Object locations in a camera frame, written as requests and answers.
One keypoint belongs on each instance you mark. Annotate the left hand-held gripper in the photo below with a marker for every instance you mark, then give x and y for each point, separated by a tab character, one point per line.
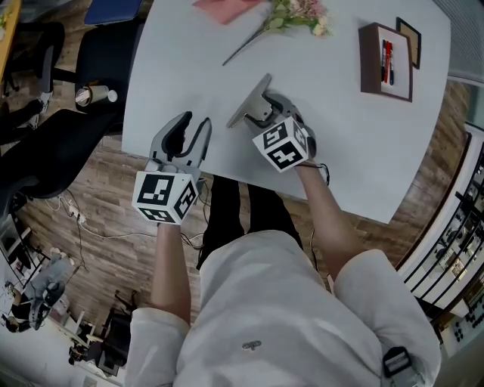
155	191

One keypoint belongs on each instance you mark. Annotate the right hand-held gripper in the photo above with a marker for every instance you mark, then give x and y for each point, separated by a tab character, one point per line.
283	147

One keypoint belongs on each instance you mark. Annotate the person's left forearm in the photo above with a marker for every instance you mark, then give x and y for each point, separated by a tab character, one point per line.
170	272

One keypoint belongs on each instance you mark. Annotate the person's right forearm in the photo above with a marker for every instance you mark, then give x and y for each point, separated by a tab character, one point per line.
325	226

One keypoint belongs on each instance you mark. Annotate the person's legs in black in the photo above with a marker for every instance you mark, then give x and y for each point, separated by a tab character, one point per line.
227	211

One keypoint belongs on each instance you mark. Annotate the lying beige paper cups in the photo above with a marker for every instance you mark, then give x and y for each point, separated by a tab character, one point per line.
92	94

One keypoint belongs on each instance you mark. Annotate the pink flower bouquet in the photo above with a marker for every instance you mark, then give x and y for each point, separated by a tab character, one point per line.
298	11

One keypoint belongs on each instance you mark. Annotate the brown open box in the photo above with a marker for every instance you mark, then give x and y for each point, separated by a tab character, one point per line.
365	56

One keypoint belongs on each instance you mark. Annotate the black office chair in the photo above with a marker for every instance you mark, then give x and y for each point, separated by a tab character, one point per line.
106	56
56	151
41	53

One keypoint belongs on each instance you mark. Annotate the pink cloth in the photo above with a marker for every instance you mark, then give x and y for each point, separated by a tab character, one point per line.
227	7

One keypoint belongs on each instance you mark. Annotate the white power strip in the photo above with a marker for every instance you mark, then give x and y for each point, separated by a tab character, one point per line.
77	215

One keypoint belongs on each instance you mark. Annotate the blue chair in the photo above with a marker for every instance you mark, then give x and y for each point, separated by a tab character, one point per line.
113	9

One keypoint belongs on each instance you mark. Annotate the brown box lid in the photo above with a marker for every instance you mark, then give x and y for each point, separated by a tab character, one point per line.
408	41

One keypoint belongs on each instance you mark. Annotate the round wooden table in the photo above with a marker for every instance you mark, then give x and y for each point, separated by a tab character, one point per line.
7	41

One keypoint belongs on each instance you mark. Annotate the black equipment stand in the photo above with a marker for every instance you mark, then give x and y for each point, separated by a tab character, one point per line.
109	332

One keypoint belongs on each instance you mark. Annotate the person's white shirt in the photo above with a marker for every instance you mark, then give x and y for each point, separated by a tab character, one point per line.
283	321

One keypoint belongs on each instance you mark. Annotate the white shelf with black frame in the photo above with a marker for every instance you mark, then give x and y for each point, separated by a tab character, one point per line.
453	245

